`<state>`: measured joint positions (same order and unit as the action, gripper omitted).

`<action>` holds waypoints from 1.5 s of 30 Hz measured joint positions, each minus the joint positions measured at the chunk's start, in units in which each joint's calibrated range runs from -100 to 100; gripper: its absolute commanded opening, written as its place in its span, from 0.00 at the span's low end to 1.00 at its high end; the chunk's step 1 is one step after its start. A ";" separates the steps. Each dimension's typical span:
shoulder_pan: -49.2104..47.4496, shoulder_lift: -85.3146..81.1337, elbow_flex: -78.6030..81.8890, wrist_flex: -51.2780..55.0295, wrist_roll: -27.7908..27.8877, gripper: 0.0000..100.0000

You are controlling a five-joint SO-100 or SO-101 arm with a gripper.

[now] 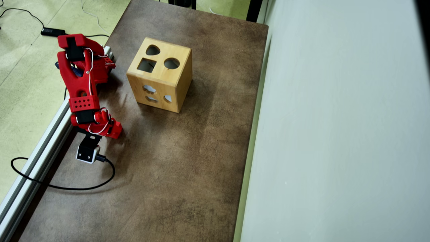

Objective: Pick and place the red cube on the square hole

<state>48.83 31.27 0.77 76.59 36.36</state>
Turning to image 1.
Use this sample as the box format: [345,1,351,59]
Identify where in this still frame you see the black power adapter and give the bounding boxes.
[41,28,66,38]

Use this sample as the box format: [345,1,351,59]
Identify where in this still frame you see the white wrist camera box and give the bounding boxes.
[76,133,101,164]

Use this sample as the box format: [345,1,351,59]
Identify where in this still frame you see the wooden shape sorter box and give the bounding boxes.
[126,37,193,114]

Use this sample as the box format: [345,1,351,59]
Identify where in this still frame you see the black floor cable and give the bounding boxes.
[0,7,45,31]

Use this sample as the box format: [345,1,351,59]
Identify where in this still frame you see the aluminium profile rail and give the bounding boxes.
[0,97,79,242]

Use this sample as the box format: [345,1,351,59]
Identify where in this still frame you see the red gripper body black motor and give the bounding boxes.
[70,108,113,135]

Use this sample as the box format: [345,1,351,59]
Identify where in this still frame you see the thin white floor cable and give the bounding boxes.
[81,0,111,35]

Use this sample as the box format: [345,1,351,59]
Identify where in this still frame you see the black camera cable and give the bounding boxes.
[11,155,116,191]

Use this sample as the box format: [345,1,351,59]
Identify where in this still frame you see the black post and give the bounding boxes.
[168,0,197,10]

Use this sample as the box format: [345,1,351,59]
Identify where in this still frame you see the black vertical bar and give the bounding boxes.
[246,0,263,23]

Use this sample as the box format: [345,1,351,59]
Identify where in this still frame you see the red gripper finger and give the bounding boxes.
[101,116,119,131]

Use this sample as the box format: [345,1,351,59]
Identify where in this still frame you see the blue clamp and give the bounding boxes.
[55,62,83,77]

